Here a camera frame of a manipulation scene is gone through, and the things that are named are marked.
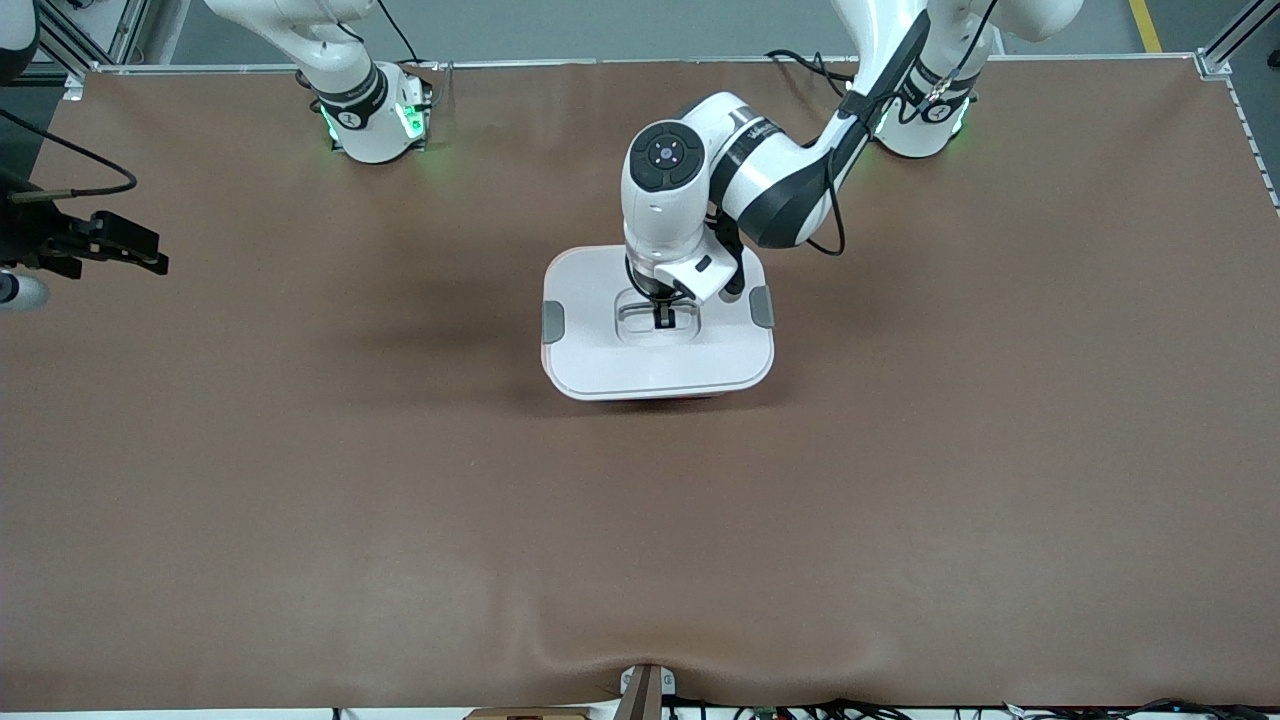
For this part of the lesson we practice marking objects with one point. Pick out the pink plastic storage box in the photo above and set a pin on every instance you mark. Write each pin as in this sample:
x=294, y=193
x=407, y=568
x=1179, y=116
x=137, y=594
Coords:
x=690, y=399

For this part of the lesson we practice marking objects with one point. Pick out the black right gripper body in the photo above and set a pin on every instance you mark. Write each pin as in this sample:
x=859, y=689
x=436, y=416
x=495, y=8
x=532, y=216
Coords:
x=38, y=237

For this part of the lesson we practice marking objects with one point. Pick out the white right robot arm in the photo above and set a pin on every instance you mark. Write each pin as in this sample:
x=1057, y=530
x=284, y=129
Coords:
x=350, y=110

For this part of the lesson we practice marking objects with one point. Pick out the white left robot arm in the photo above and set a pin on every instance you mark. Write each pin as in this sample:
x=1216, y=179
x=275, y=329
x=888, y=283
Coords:
x=660, y=210

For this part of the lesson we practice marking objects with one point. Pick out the aluminium frame post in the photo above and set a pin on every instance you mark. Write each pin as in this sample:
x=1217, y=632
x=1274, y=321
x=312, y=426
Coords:
x=75, y=85
x=1213, y=65

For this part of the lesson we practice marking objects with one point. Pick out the brown table mat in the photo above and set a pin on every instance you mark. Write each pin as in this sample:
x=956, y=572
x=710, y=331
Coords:
x=900, y=550

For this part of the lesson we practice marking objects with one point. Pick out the white box lid grey latches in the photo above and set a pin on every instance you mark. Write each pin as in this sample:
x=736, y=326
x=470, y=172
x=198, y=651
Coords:
x=600, y=370

